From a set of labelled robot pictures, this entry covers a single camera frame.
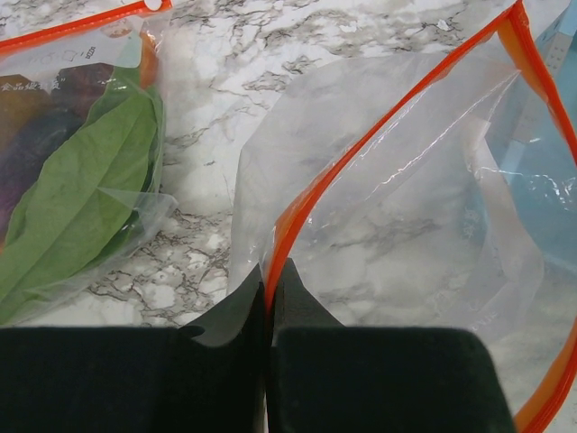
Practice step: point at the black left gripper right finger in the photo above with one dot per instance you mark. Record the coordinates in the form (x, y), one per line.
(327, 377)

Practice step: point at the clear zip bag orange zipper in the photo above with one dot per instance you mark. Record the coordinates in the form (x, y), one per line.
(129, 36)

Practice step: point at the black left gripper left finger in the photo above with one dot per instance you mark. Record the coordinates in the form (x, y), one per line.
(205, 376)

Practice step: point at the purple eggplant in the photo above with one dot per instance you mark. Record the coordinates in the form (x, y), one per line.
(22, 161)

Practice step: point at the light blue perforated plastic basket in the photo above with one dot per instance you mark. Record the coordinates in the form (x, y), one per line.
(541, 171)

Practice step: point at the green leafy vegetable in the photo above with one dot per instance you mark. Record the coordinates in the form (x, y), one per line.
(97, 197)

